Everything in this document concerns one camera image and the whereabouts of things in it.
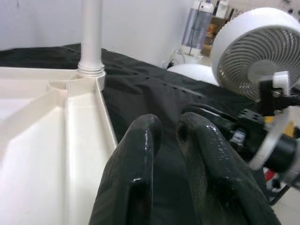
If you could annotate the black metal frame bar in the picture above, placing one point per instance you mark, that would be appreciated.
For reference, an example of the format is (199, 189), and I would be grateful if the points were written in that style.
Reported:
(280, 197)

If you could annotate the white blue standing appliance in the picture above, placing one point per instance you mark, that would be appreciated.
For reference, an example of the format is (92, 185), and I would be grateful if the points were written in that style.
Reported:
(197, 28)

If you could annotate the white plastic table top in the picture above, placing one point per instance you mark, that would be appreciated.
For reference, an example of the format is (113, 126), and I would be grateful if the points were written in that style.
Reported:
(47, 152)

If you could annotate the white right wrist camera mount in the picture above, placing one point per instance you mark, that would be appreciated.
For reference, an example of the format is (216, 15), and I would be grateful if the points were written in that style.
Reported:
(280, 79)

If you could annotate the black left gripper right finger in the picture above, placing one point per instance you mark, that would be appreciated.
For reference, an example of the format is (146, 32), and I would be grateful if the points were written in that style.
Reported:
(222, 182)

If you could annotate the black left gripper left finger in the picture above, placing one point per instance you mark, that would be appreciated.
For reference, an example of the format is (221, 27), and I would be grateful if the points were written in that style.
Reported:
(131, 175)

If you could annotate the black table cloth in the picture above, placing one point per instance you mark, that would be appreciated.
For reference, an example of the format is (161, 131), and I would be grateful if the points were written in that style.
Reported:
(145, 89)

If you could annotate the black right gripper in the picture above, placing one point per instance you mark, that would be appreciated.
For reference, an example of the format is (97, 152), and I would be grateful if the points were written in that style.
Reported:
(253, 122)

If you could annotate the white plastic table leg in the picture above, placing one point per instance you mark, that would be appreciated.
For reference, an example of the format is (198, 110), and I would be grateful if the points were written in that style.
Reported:
(91, 35)

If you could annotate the white electric fan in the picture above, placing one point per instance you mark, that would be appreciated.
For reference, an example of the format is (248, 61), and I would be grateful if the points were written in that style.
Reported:
(246, 47)

